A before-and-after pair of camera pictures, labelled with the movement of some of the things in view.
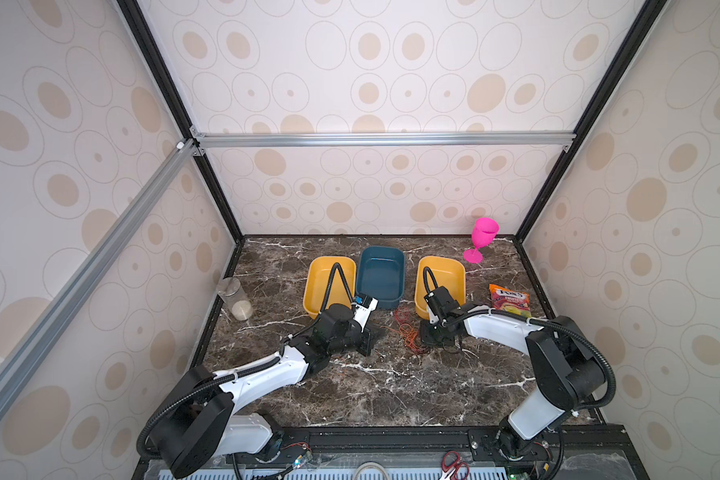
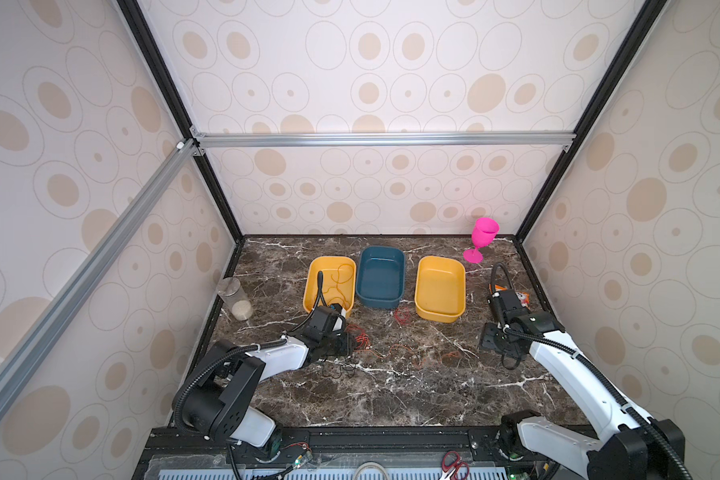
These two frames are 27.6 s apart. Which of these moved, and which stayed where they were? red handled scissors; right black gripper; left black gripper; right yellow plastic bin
Moved: right black gripper
Stayed: right yellow plastic bin; red handled scissors; left black gripper
